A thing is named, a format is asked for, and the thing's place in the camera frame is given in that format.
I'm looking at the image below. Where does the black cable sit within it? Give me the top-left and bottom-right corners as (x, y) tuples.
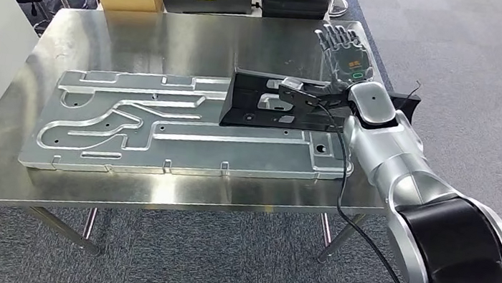
(293, 101), (456, 283)

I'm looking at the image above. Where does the stainless steel workbench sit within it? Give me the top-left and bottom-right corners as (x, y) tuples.
(0, 0), (412, 283)

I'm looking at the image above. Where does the aluminium fixture plate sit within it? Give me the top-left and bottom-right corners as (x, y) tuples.
(16, 53), (364, 208)

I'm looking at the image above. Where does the black plastic bracket part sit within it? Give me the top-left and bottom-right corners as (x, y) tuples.
(218, 66), (423, 151)

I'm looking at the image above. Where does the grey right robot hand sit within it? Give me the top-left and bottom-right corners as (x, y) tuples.
(306, 21), (382, 105)

